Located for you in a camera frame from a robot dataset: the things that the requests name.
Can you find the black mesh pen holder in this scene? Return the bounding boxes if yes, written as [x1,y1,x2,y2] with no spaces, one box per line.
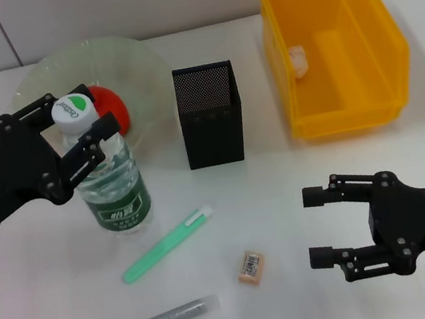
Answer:
[170,58,251,172]

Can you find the beige eraser with barcode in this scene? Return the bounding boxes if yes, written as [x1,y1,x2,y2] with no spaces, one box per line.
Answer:
[233,247,268,286]

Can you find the mint green white pen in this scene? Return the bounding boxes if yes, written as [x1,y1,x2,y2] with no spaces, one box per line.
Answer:
[112,204,223,287]

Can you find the green glass fruit plate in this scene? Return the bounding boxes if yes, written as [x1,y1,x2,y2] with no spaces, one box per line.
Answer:
[3,26,181,174]

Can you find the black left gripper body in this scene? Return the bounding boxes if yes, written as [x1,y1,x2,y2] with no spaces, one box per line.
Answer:
[0,105,81,245]

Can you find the white paper ball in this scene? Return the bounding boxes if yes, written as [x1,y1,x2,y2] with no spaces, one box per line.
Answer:
[286,43,312,81]

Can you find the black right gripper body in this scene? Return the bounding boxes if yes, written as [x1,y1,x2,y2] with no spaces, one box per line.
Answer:
[360,165,425,280]

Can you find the yellow plastic bin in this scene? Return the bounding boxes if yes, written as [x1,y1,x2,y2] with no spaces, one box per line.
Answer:
[256,0,422,145]

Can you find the red-orange fruit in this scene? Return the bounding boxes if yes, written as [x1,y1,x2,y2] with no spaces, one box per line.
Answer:
[85,80,133,141]

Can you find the clear water bottle green label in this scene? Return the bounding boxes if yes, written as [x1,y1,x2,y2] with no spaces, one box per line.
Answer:
[48,83,157,247]

